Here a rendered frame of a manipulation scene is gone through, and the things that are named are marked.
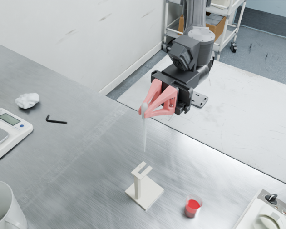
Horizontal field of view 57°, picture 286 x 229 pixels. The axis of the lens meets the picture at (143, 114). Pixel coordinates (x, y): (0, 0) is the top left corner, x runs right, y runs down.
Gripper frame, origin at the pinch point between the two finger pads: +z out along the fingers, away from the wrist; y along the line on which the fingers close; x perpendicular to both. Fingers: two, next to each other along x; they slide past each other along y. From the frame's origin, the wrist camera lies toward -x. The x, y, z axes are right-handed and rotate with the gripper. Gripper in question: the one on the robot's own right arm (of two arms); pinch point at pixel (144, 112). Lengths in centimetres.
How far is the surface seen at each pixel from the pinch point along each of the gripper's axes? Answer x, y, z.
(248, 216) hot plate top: 23.8, 25.4, -8.4
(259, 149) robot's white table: 32, 18, -37
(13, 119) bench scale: 30, -52, 11
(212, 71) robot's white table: 32, -16, -64
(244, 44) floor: 121, -70, -253
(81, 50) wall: 66, -121, -67
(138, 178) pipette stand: 20.0, 1.0, 3.2
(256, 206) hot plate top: 23.8, 25.7, -11.9
